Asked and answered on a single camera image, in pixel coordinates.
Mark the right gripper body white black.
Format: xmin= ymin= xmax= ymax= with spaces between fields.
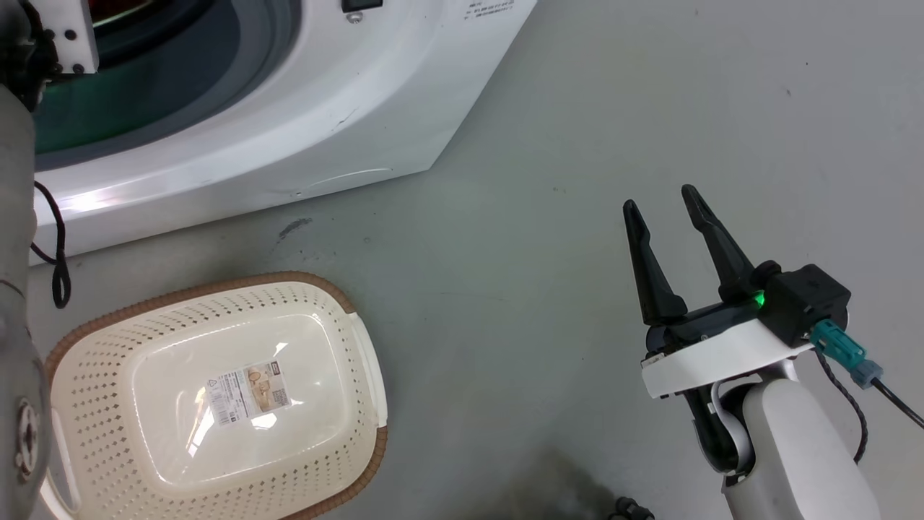
xmin=640 ymin=298 xmax=816 ymax=475

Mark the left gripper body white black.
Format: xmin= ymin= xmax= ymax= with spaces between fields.
xmin=0 ymin=0 xmax=100 ymax=111

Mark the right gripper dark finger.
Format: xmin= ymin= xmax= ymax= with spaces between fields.
xmin=681 ymin=184 xmax=757 ymax=304
xmin=622 ymin=199 xmax=689 ymax=326

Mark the grey washing machine door gasket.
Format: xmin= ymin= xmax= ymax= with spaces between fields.
xmin=32 ymin=0 xmax=304 ymax=173

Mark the white washing machine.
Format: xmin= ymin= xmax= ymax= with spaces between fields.
xmin=29 ymin=0 xmax=539 ymax=267

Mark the cream perforated laundry basket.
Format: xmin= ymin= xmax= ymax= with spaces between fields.
xmin=40 ymin=272 xmax=389 ymax=520

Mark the small black knurled object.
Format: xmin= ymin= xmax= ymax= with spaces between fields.
xmin=608 ymin=496 xmax=656 ymax=520

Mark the black door latch socket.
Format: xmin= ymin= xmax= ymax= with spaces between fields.
xmin=341 ymin=0 xmax=384 ymax=24

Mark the paper label sticker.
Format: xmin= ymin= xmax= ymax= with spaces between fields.
xmin=205 ymin=362 xmax=292 ymax=427

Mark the teal cable connector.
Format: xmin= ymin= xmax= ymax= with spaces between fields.
xmin=809 ymin=320 xmax=884 ymax=389

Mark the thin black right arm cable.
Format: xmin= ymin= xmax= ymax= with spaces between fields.
xmin=814 ymin=350 xmax=924 ymax=464

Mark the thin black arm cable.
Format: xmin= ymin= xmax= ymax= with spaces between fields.
xmin=814 ymin=350 xmax=924 ymax=464
xmin=29 ymin=181 xmax=72 ymax=310

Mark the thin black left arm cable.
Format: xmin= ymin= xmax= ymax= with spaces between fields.
xmin=29 ymin=181 xmax=72 ymax=310

